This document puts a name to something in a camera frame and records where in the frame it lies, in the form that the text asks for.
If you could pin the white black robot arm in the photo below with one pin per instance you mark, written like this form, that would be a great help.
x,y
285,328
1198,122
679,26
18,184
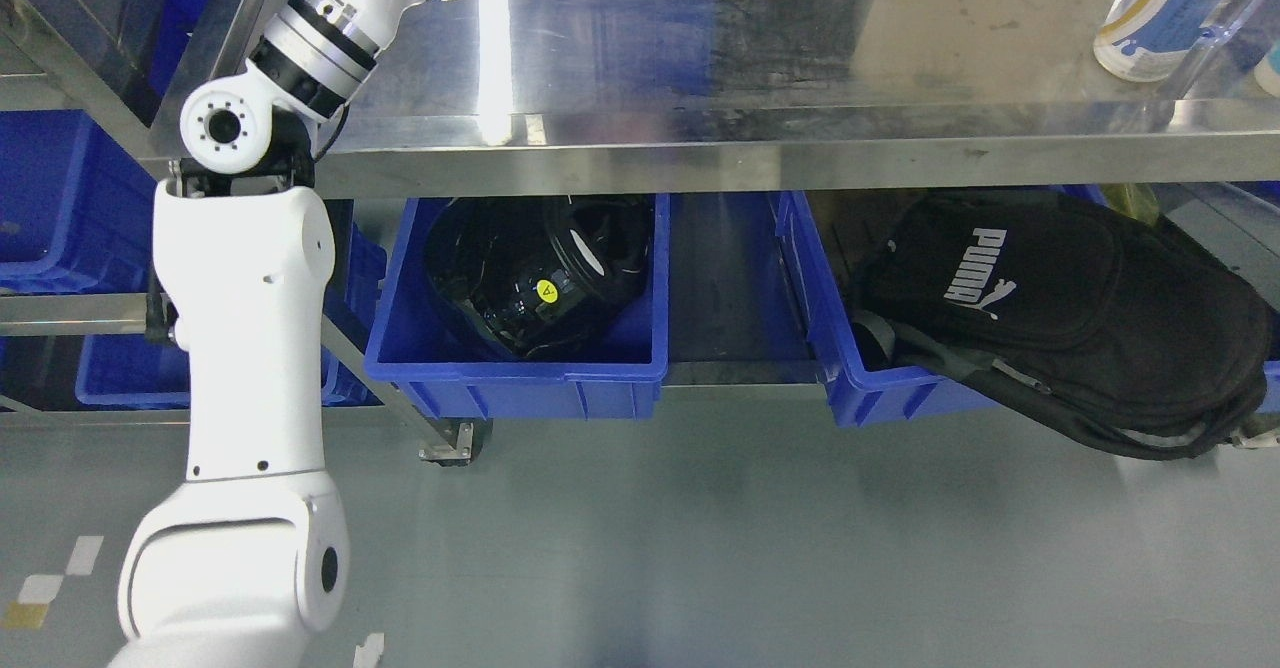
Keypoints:
x,y
246,562

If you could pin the stainless steel table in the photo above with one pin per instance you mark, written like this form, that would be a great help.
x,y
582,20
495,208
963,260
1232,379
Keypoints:
x,y
712,98

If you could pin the black helmet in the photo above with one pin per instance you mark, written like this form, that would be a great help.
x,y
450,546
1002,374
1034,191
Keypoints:
x,y
537,278

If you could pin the blue bin with helmet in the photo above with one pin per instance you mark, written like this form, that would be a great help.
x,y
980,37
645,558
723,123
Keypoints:
x,y
619,376

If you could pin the blue bin far left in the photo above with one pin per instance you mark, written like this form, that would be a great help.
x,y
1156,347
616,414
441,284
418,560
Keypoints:
x,y
76,210

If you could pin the blue bin with backpack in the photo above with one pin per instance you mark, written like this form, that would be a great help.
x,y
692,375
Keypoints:
x,y
862,388

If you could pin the blue bin lower left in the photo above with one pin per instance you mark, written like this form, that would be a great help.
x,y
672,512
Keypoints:
x,y
126,372

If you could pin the white blue yellow bottle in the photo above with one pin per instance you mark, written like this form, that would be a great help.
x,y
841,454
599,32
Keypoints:
x,y
1143,41

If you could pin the black Puma backpack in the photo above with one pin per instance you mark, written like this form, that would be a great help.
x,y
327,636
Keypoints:
x,y
1127,337

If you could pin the white blue striped cup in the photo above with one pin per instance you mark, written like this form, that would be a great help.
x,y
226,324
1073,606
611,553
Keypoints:
x,y
1266,72

